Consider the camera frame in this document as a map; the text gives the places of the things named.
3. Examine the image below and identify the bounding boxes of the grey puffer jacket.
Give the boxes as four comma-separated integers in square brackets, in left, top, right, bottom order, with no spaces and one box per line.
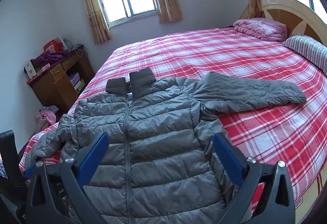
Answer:
[24,68,307,223]

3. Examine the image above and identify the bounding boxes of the pile of clothes on floor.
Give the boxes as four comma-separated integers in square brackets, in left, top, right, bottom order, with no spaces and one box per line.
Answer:
[36,105,59,133]

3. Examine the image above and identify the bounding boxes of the purple clothes on desk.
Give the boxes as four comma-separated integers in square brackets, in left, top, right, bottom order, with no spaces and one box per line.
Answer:
[30,50,69,68]

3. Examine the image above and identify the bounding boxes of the wooden desk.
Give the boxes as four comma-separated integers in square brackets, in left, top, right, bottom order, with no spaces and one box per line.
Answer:
[27,45,95,113]

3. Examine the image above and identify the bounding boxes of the stacked boxes under desk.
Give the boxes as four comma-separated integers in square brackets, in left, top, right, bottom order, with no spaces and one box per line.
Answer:
[69,73,85,92]

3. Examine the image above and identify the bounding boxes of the white carton on desk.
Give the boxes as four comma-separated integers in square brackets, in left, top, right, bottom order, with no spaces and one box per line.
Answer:
[24,60,37,79]

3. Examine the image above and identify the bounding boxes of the red gift box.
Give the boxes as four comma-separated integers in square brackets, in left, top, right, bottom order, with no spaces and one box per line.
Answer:
[43,39,64,54]

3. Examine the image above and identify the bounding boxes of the striped pillow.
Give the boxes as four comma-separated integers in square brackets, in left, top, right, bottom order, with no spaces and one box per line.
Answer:
[282,35,327,74]

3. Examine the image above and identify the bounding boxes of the left beige curtain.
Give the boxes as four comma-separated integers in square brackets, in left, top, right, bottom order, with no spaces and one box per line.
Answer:
[84,0,111,44]

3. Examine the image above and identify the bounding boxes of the pink folded quilt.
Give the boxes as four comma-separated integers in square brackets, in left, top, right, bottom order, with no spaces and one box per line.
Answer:
[233,18,287,42]

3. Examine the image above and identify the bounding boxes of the cream wooden headboard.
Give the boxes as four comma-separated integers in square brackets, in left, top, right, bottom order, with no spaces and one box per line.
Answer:
[259,0,326,46]

